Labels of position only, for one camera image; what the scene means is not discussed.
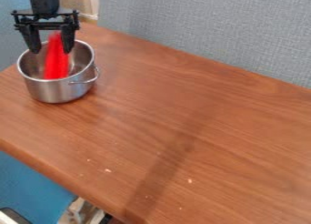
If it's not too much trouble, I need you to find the red plastic block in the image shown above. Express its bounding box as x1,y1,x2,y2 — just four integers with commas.
44,32,70,79

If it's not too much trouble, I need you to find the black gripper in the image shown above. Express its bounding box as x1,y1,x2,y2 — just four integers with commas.
11,0,79,54

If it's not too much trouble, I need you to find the wooden crate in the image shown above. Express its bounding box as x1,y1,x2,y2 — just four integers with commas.
60,0,100,19

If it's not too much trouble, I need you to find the white frame under table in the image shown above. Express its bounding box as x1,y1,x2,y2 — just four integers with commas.
58,198,104,224

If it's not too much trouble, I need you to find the metal pot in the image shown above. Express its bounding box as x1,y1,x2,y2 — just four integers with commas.
18,40,100,104

